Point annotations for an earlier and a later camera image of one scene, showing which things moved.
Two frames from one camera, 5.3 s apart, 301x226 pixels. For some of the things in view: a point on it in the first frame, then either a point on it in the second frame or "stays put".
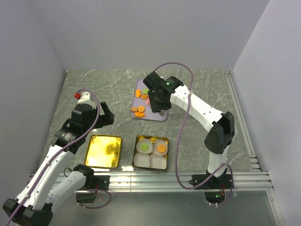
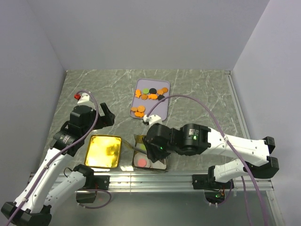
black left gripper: (106, 119) stays put
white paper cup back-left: (144, 146) stays put
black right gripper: (154, 106) -> (153, 153)
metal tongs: (162, 113) -> (135, 148)
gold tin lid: (103, 151) stays put
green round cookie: (144, 147) stays put
